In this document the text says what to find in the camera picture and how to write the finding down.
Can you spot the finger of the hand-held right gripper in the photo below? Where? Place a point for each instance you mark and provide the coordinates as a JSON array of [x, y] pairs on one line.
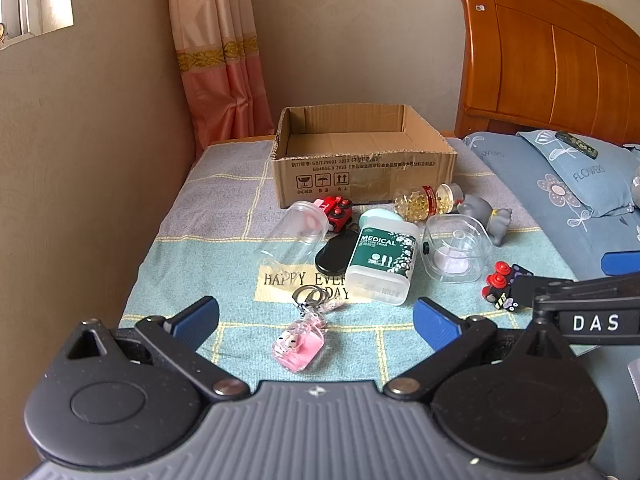
[[590, 300], [622, 263]]

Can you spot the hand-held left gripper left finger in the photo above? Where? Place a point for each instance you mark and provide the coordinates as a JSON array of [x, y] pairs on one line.
[[197, 321]]

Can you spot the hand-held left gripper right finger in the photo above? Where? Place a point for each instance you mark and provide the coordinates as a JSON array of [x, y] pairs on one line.
[[435, 326]]

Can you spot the clear round plastic container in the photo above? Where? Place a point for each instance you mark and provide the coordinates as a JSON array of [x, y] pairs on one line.
[[450, 260]]

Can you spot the green label cotton swab box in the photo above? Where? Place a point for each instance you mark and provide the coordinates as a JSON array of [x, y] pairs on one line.
[[380, 280]]

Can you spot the black toy car red wheels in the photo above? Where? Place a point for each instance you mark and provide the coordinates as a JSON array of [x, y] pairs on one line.
[[500, 290]]

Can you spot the black oval case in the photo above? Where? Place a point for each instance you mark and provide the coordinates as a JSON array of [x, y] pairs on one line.
[[335, 257]]

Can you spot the yellow capsule bottle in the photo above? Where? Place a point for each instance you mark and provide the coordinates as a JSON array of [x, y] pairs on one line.
[[420, 202]]

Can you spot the grey toy animal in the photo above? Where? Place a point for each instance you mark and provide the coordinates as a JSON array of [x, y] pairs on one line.
[[480, 210]]

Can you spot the clear plastic jar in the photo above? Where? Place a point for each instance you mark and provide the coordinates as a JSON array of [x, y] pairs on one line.
[[290, 235]]

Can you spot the cardboard box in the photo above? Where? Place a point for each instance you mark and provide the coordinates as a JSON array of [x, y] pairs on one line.
[[360, 180]]

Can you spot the grey cloth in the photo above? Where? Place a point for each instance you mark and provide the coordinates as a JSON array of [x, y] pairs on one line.
[[635, 182]]

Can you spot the blue floral pillow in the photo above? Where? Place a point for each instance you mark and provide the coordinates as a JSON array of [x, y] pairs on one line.
[[580, 175], [530, 210]]

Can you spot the wooden bedside table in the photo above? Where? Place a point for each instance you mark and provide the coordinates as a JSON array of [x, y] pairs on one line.
[[250, 138]]

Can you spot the wooden headboard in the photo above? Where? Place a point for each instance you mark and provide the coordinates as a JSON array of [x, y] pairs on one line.
[[540, 60]]

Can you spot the pink curtain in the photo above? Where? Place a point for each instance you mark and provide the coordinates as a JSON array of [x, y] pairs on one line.
[[215, 60]]

